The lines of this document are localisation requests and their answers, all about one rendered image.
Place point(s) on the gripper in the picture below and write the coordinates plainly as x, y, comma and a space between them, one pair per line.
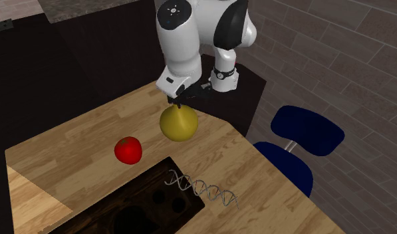
190, 91

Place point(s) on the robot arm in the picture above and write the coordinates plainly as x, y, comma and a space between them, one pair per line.
180, 42

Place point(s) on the yellow pear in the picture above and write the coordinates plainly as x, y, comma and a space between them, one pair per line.
178, 124

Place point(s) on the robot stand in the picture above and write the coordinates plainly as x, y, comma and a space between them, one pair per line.
232, 103

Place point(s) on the red tomato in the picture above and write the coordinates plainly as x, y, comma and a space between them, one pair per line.
128, 150

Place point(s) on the grey double helix model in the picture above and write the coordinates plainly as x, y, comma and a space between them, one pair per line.
214, 191

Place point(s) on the blue office chair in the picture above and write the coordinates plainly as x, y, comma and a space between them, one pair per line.
305, 129

